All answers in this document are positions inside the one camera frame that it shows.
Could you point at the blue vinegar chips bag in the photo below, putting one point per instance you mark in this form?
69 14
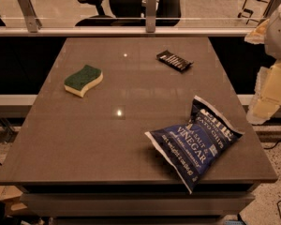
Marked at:
192 148

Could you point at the cardboard box under table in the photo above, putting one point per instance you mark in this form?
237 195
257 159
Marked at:
10 198

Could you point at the green yellow sponge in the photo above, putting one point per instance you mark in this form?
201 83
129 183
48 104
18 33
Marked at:
83 80

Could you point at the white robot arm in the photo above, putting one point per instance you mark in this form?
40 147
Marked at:
273 35

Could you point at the black rxbar chocolate bar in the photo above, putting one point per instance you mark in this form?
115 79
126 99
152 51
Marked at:
174 61

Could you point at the metal cart with wheels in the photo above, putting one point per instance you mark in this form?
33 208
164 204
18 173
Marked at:
253 11

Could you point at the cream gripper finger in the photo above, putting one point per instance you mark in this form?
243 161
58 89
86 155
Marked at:
267 99
257 36

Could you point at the left metal rail bracket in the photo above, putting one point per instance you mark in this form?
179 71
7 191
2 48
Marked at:
33 24

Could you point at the black office chair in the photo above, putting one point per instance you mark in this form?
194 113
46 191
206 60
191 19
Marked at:
132 13

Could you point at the right metal rail bracket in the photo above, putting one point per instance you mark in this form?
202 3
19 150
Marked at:
272 6

